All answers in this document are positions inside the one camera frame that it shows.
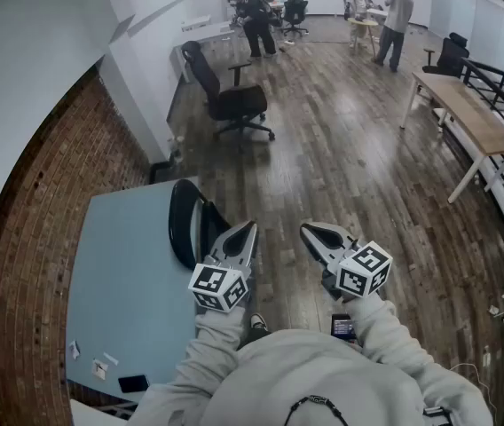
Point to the black baseboard strip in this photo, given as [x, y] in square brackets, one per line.
[159, 171]

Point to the round yellow side table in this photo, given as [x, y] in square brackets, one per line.
[365, 22]

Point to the light blue table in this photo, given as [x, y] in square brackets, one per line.
[132, 282]

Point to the person's left shoe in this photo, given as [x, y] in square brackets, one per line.
[259, 322]

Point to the white paper scrap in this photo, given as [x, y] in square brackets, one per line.
[99, 368]
[111, 358]
[73, 349]

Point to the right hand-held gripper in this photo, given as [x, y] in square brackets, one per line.
[363, 273]

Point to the person's right forearm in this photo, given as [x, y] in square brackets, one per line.
[380, 331]

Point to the person's grey hoodie torso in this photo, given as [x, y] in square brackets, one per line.
[314, 380]

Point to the black mesh office chair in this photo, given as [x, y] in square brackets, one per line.
[295, 9]
[451, 58]
[230, 100]

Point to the person's left forearm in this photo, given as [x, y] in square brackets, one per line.
[216, 340]

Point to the black phone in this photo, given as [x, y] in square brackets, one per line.
[133, 384]

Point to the black folding chair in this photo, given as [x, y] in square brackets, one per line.
[180, 220]

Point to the wooden desk with white legs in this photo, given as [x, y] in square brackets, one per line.
[465, 109]

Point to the black device with screen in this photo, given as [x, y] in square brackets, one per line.
[343, 326]

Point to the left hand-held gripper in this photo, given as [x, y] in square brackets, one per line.
[216, 282]

